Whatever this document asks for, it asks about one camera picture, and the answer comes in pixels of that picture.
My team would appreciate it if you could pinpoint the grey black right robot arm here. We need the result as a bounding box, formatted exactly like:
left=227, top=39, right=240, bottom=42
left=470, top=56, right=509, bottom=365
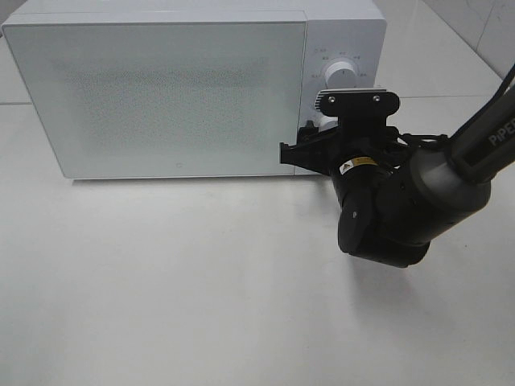
left=279, top=87, right=514, bottom=268

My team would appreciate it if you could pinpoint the white microwave oven body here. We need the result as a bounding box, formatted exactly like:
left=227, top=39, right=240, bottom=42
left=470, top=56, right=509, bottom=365
left=0, top=0, right=389, bottom=181

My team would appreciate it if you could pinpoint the white microwave door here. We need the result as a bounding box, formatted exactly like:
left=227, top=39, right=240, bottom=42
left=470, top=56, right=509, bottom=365
left=5, top=23, right=305, bottom=179

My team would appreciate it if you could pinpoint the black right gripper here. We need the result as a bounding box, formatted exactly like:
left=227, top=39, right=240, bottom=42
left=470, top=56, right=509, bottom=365
left=279, top=120, right=414, bottom=206

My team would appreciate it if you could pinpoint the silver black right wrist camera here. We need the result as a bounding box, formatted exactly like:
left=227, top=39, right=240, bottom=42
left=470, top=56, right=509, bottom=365
left=314, top=88, right=401, bottom=128

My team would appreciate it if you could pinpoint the upper white power knob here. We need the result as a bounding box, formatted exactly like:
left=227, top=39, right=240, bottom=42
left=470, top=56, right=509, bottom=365
left=323, top=58, right=358, bottom=89

